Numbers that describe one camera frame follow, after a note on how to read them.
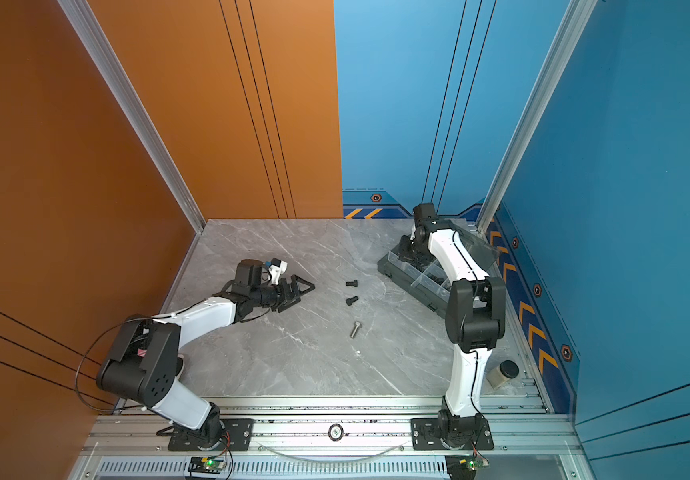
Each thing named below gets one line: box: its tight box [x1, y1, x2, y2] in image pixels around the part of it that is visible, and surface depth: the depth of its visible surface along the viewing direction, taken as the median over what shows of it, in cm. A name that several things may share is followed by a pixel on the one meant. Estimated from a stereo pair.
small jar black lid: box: [486, 360, 519, 390], surface depth 76 cm
